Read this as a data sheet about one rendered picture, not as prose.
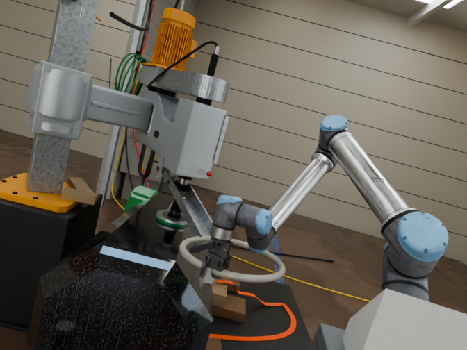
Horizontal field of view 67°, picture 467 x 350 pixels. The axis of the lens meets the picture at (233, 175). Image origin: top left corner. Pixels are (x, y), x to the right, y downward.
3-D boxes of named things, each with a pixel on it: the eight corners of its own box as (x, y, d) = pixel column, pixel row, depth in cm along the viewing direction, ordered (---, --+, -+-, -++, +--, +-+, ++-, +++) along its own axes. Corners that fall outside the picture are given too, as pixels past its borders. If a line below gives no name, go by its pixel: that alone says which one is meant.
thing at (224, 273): (162, 239, 168) (162, 232, 168) (244, 241, 196) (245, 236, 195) (212, 287, 128) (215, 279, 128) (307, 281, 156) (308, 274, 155)
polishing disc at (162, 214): (174, 226, 201) (174, 224, 200) (149, 212, 212) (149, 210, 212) (198, 222, 218) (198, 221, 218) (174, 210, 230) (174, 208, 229)
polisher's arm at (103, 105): (29, 113, 197) (37, 68, 193) (21, 104, 223) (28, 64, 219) (151, 136, 243) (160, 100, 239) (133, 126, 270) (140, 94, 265)
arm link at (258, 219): (274, 223, 139) (246, 214, 143) (274, 206, 130) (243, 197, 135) (265, 244, 133) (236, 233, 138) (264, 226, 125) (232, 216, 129)
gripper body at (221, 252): (219, 273, 134) (226, 243, 133) (201, 265, 138) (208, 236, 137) (228, 269, 141) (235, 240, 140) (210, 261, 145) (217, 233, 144)
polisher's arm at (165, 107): (129, 151, 267) (144, 86, 259) (158, 155, 280) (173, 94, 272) (165, 180, 208) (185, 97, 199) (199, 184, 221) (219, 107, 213)
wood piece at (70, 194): (60, 198, 219) (61, 190, 218) (65, 194, 228) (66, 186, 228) (94, 205, 223) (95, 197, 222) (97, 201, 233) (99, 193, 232)
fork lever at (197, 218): (154, 168, 225) (156, 162, 223) (181, 172, 236) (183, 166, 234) (190, 242, 175) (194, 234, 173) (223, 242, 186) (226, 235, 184)
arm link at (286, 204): (324, 150, 179) (241, 246, 148) (326, 131, 170) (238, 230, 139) (345, 159, 173) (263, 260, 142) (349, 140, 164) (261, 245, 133)
